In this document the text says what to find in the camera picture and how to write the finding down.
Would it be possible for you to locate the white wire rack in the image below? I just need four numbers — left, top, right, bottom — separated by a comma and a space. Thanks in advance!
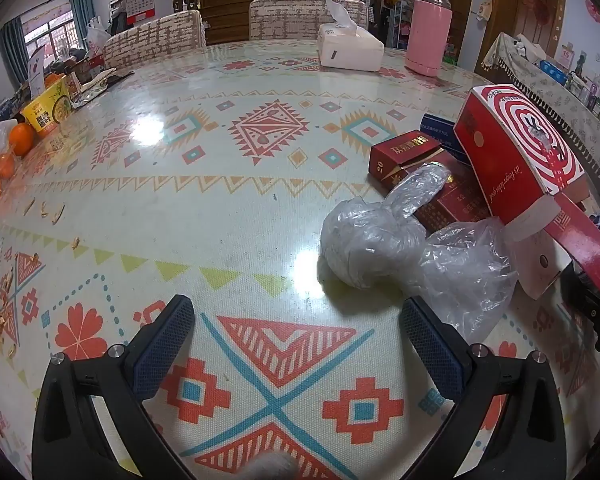
380, 0, 411, 51

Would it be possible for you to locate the blue cigarette box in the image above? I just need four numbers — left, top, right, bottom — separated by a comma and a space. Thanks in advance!
420, 114, 464, 162

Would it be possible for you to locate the dark red packet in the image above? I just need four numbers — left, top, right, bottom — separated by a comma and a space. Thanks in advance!
380, 160, 492, 235

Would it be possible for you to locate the red cigarette pack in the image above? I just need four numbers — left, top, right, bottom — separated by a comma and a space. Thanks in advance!
369, 130, 442, 187

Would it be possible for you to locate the white plastic bag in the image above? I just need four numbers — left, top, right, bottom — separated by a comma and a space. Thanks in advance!
85, 16, 112, 56

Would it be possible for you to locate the patterned tablecloth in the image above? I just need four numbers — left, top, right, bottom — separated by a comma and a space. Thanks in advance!
0, 40, 600, 480

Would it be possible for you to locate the knotted clear plastic bag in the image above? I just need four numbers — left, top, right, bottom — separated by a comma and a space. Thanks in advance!
321, 162, 453, 290

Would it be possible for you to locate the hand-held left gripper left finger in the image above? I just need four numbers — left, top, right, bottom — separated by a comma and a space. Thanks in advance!
31, 294, 196, 480

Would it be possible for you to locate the red and white spiral box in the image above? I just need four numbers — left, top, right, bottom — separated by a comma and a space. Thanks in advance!
452, 84, 600, 301

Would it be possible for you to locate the white standing card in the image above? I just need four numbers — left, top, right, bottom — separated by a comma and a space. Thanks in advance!
27, 47, 49, 99

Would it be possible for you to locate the yellow instant noodle cup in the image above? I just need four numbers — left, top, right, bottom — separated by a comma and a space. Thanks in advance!
20, 82, 76, 136

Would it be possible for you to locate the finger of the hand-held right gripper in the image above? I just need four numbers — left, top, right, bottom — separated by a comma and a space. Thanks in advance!
562, 260, 600, 321

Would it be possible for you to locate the white tissue box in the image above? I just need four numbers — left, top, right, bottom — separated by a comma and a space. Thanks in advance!
316, 0, 385, 72

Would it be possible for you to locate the wooden door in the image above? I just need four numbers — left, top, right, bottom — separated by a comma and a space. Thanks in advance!
500, 0, 566, 63

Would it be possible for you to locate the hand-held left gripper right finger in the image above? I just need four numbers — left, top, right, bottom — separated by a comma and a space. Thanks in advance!
401, 295, 567, 480

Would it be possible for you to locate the sideboard with leaf-print cloth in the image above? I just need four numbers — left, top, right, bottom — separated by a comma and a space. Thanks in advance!
475, 32, 600, 201

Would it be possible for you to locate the teal curtain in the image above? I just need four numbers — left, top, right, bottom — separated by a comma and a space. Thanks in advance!
0, 15, 31, 101
69, 0, 97, 51

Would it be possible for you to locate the patterned fabric chair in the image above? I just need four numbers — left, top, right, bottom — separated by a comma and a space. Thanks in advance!
102, 9, 207, 70
248, 0, 370, 42

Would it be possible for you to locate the dark foil wrapper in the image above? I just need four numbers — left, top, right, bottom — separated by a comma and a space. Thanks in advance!
70, 67, 136, 108

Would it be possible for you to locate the pink thermos bottle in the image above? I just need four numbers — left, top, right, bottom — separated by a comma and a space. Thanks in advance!
405, 0, 453, 77

